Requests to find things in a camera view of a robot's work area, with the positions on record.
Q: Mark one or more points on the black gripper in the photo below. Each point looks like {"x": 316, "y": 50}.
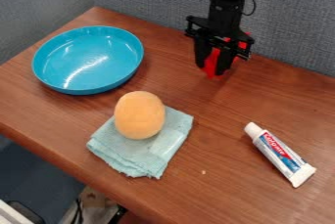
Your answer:
{"x": 219, "y": 24}

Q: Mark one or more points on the red plastic block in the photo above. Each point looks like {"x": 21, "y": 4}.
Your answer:
{"x": 239, "y": 46}

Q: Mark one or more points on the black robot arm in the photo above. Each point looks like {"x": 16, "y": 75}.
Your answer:
{"x": 219, "y": 41}

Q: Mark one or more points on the orange egg-shaped object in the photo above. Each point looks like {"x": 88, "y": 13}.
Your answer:
{"x": 139, "y": 115}

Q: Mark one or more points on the blue plate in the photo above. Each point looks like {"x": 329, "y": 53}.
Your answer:
{"x": 87, "y": 60}

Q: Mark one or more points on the light green folded cloth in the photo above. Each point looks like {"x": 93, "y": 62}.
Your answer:
{"x": 140, "y": 158}

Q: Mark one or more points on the white toothpaste tube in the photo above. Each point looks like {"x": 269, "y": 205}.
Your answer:
{"x": 282, "y": 157}

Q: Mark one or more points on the objects under table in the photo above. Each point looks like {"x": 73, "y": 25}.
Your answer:
{"x": 89, "y": 209}

